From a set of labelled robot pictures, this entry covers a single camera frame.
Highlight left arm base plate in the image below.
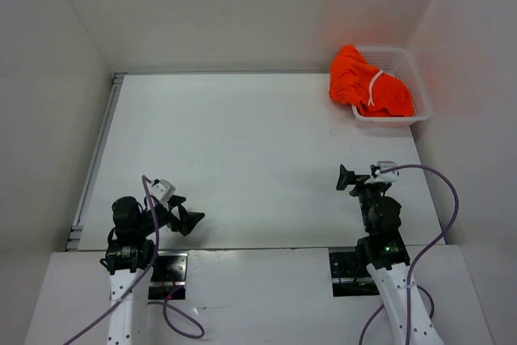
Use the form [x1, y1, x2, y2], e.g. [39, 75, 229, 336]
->
[148, 252, 188, 301]

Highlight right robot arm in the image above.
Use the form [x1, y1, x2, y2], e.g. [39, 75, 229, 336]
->
[336, 162, 443, 344]

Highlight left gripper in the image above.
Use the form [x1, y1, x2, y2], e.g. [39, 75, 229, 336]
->
[136, 193, 204, 235]

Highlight aluminium table edge rail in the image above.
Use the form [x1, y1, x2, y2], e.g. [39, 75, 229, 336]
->
[64, 73, 126, 251]

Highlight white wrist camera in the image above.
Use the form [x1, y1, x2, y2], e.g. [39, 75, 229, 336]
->
[149, 179, 176, 203]
[368, 161, 399, 183]

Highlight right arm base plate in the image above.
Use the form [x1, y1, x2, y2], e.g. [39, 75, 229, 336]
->
[329, 249, 379, 297]

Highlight orange shorts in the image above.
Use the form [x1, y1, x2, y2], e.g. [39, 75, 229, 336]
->
[329, 45, 414, 117]

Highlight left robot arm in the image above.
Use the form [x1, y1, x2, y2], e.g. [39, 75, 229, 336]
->
[100, 195, 205, 344]

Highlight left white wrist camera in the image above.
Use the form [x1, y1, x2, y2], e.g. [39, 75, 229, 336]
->
[149, 179, 176, 203]

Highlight white plastic basket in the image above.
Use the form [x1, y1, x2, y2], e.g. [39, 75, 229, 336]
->
[352, 45, 432, 128]

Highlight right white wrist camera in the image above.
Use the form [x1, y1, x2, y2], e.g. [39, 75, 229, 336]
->
[368, 161, 399, 183]

